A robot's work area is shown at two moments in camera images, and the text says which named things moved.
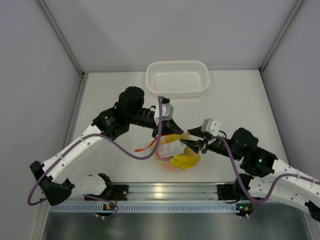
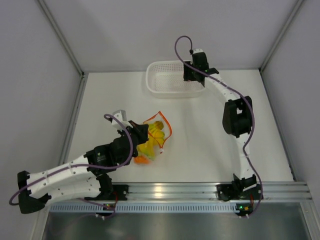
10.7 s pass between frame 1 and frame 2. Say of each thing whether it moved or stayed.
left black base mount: stayed
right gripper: moved
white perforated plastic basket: stayed
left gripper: moved
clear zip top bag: moved
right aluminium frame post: stayed
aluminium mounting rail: stayed
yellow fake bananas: moved
